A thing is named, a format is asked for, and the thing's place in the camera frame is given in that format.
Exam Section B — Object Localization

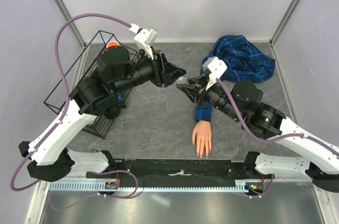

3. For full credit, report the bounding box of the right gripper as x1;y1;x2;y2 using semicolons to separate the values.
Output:
178;73;242;121

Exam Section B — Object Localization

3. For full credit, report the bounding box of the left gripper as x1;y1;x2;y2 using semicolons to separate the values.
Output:
114;46;188;95

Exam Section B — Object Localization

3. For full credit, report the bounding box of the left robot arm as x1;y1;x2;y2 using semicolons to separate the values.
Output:
19;46;186;182

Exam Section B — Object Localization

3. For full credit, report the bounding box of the mannequin hand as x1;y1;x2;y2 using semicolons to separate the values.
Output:
192;121;212;158

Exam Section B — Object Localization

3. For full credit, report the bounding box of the blue glass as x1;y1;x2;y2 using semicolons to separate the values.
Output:
118;93;125;102

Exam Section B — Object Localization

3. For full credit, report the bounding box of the blue plaid shirt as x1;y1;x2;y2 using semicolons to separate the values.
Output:
194;34;276;123

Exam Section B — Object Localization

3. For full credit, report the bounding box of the orange mug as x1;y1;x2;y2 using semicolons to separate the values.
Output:
106;41;120;49

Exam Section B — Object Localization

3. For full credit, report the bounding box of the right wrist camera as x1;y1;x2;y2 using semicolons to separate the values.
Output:
202;57;227;90

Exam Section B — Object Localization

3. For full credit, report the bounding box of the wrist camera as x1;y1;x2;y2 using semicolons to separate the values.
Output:
202;57;227;90
129;23;158;60

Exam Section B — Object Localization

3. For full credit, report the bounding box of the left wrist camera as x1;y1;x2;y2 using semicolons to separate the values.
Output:
129;23;158;60

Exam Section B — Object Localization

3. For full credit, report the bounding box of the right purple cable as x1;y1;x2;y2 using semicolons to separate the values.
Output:
216;77;339;156

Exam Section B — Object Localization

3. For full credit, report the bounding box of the purple cable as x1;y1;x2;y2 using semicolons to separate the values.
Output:
216;77;339;156
10;13;141;191

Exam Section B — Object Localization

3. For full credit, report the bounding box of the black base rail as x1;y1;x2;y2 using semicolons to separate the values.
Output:
63;150;276;189

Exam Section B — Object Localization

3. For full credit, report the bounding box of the black wire dish rack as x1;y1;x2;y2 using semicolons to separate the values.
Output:
44;30;147;138

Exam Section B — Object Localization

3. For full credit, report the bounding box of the light blue cable duct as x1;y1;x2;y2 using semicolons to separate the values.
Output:
49;176;252;193

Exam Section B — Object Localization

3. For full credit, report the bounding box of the aluminium corner post right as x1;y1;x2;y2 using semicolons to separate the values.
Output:
269;0;301;46

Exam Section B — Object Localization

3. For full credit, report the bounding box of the aluminium corner post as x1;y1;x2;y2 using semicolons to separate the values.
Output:
269;0;301;46
53;0;86;48

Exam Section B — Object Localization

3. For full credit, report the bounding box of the aluminium corner post left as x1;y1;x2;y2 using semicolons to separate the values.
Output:
53;0;86;48

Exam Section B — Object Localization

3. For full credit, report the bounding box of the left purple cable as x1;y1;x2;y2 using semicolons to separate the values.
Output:
10;13;141;191

